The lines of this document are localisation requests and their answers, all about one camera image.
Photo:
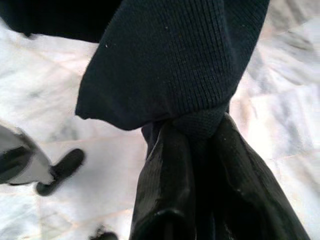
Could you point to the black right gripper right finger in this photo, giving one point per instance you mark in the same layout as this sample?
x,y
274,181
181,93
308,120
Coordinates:
x,y
245,195

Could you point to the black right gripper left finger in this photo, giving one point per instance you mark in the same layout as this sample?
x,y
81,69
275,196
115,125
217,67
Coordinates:
x,y
167,187

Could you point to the black shirt with green logo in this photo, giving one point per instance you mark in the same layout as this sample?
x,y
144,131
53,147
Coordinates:
x,y
162,62

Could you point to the grey robot leg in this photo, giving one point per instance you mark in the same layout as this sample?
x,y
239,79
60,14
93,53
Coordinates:
x,y
40,170

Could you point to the black robot foot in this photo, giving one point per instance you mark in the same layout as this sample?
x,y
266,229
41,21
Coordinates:
x,y
68,163
105,233

